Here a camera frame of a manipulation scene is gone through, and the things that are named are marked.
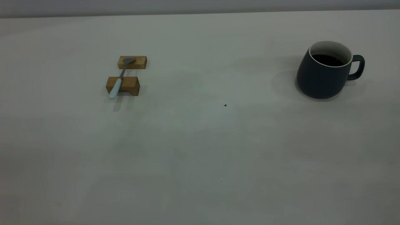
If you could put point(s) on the arched wooden block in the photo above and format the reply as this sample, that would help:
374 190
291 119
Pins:
131 82

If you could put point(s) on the dark grey ceramic mug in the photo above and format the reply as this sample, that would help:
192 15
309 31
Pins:
318 81

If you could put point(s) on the flat rectangular wooden block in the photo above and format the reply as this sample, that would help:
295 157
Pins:
140 62

